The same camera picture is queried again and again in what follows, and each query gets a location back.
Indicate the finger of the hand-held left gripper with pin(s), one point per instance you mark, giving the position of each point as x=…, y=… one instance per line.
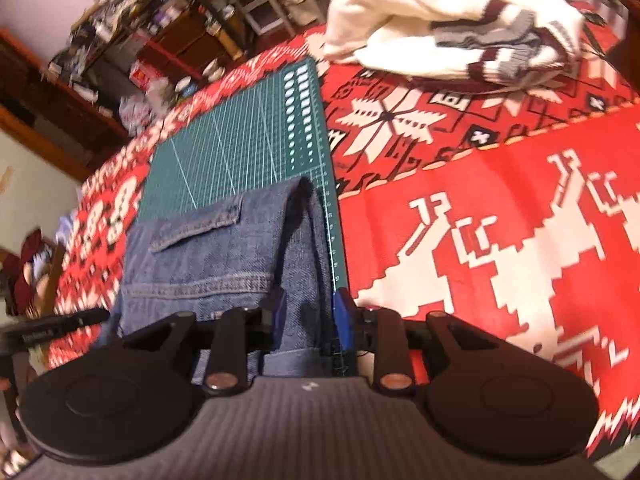
x=82, y=317

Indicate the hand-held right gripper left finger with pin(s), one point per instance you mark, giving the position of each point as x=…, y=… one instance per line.
x=278, y=317

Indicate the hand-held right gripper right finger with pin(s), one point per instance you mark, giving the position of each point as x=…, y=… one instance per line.
x=344, y=317

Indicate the blue denim jeans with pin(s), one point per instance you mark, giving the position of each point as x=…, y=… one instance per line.
x=210, y=260

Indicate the maroon cloth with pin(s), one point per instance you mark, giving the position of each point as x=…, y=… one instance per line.
x=30, y=270

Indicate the red patterned blanket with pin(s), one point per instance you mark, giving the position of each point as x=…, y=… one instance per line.
x=450, y=185

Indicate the green cutting mat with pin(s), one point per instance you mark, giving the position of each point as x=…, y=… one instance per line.
x=225, y=135

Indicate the white red plastic bag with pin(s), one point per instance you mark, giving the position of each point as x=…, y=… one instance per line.
x=132, y=110

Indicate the grey plastic bag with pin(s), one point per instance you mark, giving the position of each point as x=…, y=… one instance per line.
x=157, y=95

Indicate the blue ceramic pot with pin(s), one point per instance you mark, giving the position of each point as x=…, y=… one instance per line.
x=187, y=87

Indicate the red carton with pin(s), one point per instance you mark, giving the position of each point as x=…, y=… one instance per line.
x=142, y=72

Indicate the white teacup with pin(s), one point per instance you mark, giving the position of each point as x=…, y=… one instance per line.
x=212, y=70

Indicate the wooden drawer cabinet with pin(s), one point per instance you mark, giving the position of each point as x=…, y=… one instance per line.
x=190, y=40

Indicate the cluttered black shelf unit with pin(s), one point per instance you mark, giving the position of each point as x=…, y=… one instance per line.
x=115, y=5

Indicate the cream knit sweater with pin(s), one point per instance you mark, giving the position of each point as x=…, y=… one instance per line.
x=400, y=0

